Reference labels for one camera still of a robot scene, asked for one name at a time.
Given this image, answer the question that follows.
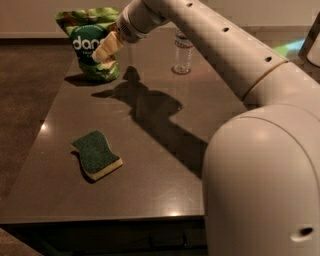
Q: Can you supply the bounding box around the dark cabinet drawer front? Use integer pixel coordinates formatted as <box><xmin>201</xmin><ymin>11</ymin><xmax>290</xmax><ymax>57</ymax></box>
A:
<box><xmin>6</xmin><ymin>218</ymin><xmax>207</xmax><ymax>256</ymax></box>

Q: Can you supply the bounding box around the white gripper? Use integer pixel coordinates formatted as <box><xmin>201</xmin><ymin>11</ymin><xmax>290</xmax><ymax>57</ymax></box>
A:
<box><xmin>92</xmin><ymin>0</ymin><xmax>169</xmax><ymax>64</ymax></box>

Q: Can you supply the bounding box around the green and yellow sponge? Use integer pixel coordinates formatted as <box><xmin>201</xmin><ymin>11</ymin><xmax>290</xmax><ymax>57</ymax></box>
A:
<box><xmin>71</xmin><ymin>130</ymin><xmax>123</xmax><ymax>181</ymax></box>

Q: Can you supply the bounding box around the green rice chip bag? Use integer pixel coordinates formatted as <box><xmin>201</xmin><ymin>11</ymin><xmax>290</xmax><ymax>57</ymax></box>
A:
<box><xmin>55</xmin><ymin>7</ymin><xmax>119</xmax><ymax>82</ymax></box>

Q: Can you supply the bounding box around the clear plastic water bottle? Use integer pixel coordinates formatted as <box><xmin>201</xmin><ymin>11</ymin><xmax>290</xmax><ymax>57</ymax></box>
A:
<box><xmin>172</xmin><ymin>29</ymin><xmax>193</xmax><ymax>75</ymax></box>

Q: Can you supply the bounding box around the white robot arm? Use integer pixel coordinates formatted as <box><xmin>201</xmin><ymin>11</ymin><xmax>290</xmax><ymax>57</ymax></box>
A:
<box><xmin>117</xmin><ymin>0</ymin><xmax>320</xmax><ymax>256</ymax></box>

